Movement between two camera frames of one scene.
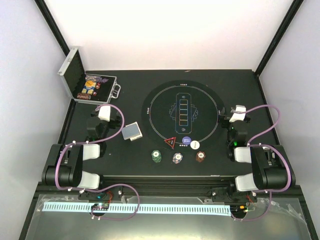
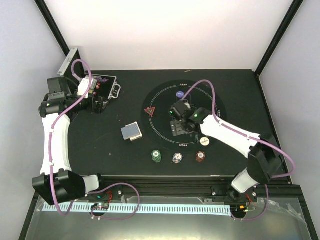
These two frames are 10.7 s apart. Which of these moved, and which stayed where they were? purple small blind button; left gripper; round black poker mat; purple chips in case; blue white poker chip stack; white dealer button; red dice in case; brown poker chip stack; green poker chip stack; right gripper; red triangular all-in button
Moved: right gripper; white dealer button; purple small blind button; red triangular all-in button; left gripper
Stayed: blue white poker chip stack; brown poker chip stack; green poker chip stack; round black poker mat; purple chips in case; red dice in case
